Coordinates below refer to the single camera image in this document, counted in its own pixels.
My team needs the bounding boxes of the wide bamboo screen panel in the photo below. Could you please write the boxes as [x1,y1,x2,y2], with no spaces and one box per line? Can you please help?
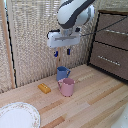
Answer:
[7,0,62,88]

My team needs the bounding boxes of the dark brown drawer cabinet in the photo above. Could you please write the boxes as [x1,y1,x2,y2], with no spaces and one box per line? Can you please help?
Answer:
[86,9,128,82]

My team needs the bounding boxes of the pink mug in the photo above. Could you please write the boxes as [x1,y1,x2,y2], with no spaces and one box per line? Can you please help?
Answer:
[57,77,77,98]

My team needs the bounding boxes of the brown drawer with beaded handle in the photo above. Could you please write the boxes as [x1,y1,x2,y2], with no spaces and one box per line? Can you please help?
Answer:
[89,41,128,81]

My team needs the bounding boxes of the beaded silver drawer handle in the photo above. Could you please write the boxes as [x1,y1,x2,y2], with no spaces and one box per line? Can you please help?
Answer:
[97,55,122,67]

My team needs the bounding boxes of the blue mug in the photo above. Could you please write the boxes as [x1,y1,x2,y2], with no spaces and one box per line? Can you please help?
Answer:
[55,66,72,83]

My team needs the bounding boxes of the black cable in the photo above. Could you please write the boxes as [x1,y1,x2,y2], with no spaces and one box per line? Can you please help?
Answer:
[80,15,128,37]

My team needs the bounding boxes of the thin wooden screen pole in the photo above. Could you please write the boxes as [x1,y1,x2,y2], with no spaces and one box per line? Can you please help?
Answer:
[56,47,64,73]

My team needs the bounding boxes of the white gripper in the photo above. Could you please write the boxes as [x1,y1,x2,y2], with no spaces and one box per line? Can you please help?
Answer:
[46,28,82,58]

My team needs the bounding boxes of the yellow rectangular block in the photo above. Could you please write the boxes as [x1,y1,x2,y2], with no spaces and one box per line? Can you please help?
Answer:
[37,83,53,95]

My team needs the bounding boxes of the plain silver drawer handle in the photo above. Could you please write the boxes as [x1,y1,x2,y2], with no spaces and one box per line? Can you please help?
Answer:
[104,28,128,37]

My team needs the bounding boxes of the slanted wooden post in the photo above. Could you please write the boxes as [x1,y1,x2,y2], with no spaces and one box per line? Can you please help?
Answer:
[0,0,17,90]

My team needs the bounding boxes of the grey object at table corner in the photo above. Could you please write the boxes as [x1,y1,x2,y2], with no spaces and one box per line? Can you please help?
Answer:
[111,111,128,128]

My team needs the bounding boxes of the white patterned plate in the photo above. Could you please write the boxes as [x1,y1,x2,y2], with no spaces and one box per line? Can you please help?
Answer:
[0,101,42,128]

